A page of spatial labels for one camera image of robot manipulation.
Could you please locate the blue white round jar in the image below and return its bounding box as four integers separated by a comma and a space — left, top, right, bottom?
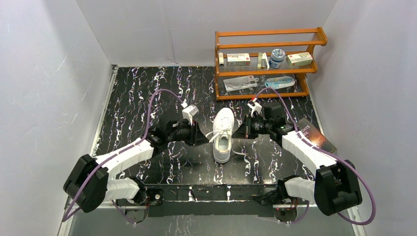
269, 49, 286, 68

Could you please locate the white box on right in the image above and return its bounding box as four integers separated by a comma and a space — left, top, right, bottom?
286, 52, 313, 68

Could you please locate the white sneaker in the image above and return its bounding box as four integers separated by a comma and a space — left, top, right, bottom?
210, 108, 235, 163

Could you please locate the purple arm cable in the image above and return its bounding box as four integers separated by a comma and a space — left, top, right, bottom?
61, 88, 188, 225
254, 87, 377, 226

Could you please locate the orange wooden shelf rack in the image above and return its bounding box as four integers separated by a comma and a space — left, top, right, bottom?
214, 27, 328, 101

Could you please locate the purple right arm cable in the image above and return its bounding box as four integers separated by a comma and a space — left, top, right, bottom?
254, 87, 377, 226

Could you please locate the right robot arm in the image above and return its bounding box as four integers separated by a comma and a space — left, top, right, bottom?
232, 101, 362, 216

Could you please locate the dark book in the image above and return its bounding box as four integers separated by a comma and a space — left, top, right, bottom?
297, 118, 337, 153

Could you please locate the white box on left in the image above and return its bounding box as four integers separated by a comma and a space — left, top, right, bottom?
226, 53, 251, 66

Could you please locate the aluminium rail frame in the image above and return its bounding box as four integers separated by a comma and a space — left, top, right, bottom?
59, 184, 365, 236

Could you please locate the white flat packet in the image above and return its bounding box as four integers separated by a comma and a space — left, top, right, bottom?
223, 75, 259, 92

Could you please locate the white shoelace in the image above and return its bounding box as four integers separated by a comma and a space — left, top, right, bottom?
209, 129, 246, 163

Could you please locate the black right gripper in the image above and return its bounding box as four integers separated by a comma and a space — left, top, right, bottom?
232, 114, 272, 139

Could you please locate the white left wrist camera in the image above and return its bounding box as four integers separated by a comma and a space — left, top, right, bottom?
182, 105, 199, 125

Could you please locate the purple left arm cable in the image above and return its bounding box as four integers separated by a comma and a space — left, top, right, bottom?
61, 88, 188, 225

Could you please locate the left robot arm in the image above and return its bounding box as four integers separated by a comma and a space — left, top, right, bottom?
63, 119, 209, 213

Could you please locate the blue oval package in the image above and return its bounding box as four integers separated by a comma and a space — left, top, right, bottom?
264, 76, 295, 90

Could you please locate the beige clip item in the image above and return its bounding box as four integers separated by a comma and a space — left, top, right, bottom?
257, 53, 269, 71

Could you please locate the white box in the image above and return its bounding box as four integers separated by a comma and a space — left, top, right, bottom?
226, 53, 251, 66
286, 52, 313, 68

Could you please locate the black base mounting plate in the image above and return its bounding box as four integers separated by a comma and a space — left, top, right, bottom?
115, 184, 307, 223

